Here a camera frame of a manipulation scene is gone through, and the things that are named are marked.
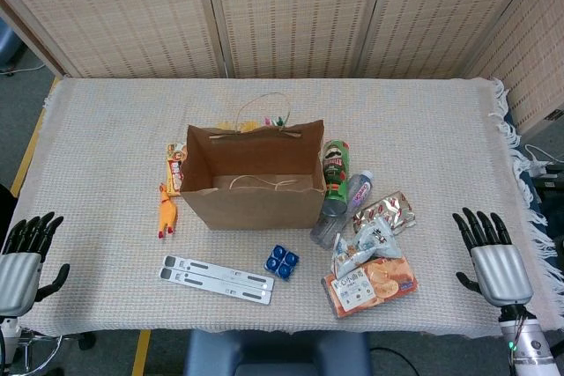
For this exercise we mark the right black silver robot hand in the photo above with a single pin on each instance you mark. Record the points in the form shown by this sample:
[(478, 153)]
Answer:
[(500, 272)]

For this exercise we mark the orange cookie box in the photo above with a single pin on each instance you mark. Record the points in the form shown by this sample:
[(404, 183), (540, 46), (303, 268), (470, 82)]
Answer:
[(383, 285)]

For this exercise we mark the green Pringles can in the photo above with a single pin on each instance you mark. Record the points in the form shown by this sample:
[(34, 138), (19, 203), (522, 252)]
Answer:
[(335, 173)]

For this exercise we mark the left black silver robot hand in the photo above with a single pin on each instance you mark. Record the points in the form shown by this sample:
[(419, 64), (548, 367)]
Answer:
[(20, 279)]

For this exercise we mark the yellow rubber chicken toy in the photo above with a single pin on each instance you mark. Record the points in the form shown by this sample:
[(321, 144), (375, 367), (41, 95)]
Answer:
[(168, 215)]

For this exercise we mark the white woven tablecloth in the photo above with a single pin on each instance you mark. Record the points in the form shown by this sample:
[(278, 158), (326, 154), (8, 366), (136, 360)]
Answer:
[(110, 129)]

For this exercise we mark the black equipment case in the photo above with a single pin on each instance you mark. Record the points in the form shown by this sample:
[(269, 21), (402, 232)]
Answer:
[(553, 195)]

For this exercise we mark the silver folding laptop stand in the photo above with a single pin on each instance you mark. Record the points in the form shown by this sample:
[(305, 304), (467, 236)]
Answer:
[(216, 279)]

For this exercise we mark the gold foil snack pack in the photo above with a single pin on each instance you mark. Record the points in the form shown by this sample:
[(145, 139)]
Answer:
[(388, 211)]

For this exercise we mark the brown paper bag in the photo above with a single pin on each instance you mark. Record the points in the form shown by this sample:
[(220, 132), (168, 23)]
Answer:
[(247, 211)]

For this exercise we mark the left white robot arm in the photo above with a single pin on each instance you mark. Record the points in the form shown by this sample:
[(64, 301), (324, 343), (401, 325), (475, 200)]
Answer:
[(9, 332)]

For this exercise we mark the yellow snack packet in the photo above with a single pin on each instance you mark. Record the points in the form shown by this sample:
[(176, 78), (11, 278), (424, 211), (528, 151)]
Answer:
[(249, 126)]

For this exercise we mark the blue padded chair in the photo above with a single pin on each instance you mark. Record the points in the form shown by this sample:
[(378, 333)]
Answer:
[(273, 354)]

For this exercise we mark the blue toy brick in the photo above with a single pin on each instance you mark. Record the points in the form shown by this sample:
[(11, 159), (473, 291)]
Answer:
[(282, 262)]

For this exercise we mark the white blue snack bag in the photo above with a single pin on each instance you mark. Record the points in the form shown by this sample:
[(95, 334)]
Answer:
[(361, 248)]

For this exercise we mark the white power strip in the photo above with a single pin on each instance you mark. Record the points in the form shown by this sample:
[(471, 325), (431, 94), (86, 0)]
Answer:
[(537, 169)]

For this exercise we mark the yellow red snack box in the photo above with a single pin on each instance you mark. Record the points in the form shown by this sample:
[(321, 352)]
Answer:
[(175, 169)]

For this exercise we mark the chrome stool base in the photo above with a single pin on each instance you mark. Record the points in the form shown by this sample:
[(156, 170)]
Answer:
[(86, 341)]

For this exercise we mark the clear plastic water bottle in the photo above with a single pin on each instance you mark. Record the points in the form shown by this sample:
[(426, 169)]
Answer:
[(360, 191)]

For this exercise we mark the beige woven folding screen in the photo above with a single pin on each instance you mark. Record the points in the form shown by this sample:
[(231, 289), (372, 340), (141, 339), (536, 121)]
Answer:
[(286, 10)]

